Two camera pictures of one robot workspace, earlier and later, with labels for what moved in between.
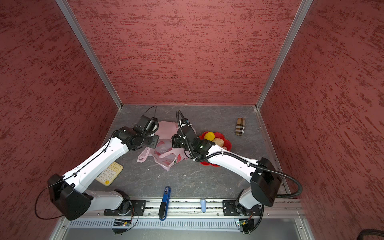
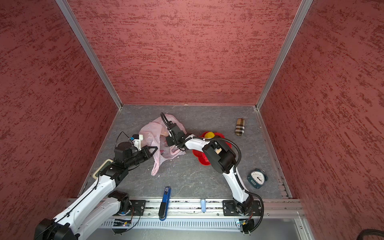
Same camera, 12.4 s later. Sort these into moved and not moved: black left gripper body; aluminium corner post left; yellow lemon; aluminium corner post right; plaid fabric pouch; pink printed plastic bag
Moved: black left gripper body; pink printed plastic bag
Not moved: yellow lemon; aluminium corner post right; plaid fabric pouch; aluminium corner post left
